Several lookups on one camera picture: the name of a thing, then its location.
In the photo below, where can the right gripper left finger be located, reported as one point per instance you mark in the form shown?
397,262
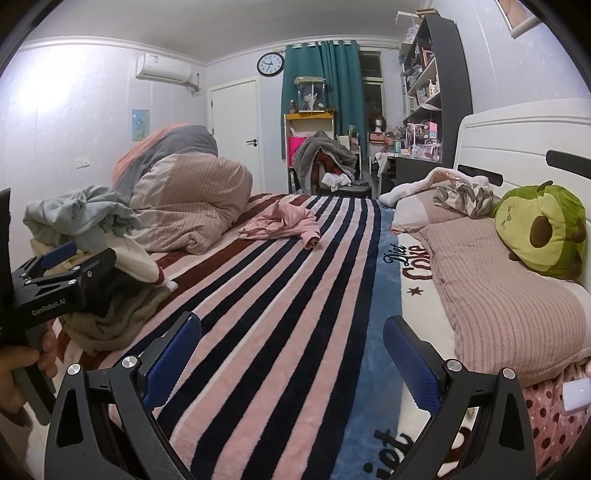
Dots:
103,426

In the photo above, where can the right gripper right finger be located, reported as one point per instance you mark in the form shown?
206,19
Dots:
500,445

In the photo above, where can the light blue shirt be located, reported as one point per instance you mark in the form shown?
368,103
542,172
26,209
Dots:
85,216

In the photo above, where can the pile of folded clothes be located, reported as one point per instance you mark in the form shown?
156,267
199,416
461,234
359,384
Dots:
122,302

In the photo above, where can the left hand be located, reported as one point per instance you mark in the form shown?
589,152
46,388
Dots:
15,357

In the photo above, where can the polka dot sheet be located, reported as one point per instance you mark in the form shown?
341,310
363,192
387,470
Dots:
555,431

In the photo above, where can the white charger box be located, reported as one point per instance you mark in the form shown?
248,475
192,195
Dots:
577,394

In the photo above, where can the long pink pillow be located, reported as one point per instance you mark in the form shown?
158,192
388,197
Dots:
503,314

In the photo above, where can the pink striped duvet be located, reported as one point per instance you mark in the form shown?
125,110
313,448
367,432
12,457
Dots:
184,194

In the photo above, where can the striped plush blanket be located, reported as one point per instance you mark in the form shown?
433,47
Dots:
291,378

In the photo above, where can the avocado plush toy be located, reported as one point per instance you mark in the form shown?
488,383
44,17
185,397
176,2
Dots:
544,227

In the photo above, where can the pink garment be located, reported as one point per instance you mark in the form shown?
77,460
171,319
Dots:
283,220

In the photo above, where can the air conditioner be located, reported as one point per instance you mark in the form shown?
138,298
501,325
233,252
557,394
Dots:
158,68

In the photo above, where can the white door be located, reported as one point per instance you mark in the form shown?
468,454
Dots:
234,121

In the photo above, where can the small pink pillow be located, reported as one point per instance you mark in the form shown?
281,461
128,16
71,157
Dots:
419,210

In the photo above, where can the patterned grey cloth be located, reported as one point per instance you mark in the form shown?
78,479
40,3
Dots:
470,199

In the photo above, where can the white fleece blanket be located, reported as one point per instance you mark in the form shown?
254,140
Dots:
435,176

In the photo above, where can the yellow shelf unit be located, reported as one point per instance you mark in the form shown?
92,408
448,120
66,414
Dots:
297,127

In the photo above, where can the white bed headboard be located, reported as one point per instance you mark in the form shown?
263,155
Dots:
513,142

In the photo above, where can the glass display case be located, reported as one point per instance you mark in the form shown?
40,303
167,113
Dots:
310,94

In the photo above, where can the mannequin head with wig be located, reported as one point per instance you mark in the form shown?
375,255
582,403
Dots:
378,124

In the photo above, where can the dark bookshelf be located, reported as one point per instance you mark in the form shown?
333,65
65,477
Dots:
436,98

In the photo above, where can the round wall clock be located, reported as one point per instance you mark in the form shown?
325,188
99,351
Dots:
270,64

